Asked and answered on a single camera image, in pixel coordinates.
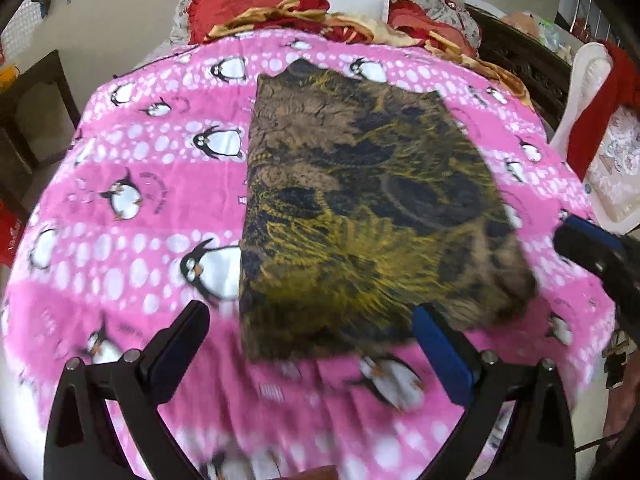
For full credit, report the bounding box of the dark wooden cabinet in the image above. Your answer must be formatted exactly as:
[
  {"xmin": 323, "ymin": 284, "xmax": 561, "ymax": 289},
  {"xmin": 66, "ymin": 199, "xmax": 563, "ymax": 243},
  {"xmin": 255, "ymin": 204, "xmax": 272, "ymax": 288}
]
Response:
[{"xmin": 1, "ymin": 50, "xmax": 80, "ymax": 216}]

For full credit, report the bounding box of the white chair with lace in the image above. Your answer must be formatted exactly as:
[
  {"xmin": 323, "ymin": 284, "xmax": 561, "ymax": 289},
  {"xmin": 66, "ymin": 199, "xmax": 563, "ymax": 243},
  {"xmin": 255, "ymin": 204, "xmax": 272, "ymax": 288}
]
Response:
[{"xmin": 550, "ymin": 42, "xmax": 639, "ymax": 234}]

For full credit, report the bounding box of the red and gold blanket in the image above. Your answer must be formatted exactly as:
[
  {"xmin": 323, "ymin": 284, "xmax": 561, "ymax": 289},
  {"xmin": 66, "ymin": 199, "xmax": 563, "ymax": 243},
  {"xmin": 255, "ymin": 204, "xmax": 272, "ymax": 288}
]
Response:
[{"xmin": 203, "ymin": 0, "xmax": 533, "ymax": 107}]

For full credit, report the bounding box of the white paper on bed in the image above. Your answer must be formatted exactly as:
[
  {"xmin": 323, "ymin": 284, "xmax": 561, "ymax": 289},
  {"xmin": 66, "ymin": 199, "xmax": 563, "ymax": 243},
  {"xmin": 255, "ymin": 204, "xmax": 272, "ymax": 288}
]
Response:
[{"xmin": 326, "ymin": 0, "xmax": 390, "ymax": 22}]

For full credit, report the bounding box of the brown floral patterned garment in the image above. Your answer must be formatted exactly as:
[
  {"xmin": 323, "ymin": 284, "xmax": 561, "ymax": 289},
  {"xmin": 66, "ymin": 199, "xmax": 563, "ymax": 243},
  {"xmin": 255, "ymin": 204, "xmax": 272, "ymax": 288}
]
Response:
[{"xmin": 240, "ymin": 60, "xmax": 537, "ymax": 361}]

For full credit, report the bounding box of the red cloth on chair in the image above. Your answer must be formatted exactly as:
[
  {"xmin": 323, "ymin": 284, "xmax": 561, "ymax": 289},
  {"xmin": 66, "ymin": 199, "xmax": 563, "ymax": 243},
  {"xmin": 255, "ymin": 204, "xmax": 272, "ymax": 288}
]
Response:
[{"xmin": 566, "ymin": 42, "xmax": 639, "ymax": 180}]

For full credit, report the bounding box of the dark carved wooden headboard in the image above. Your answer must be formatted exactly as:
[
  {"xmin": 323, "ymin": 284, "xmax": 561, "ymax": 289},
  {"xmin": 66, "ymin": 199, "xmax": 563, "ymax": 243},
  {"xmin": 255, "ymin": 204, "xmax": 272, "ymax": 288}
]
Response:
[{"xmin": 466, "ymin": 6, "xmax": 570, "ymax": 130}]

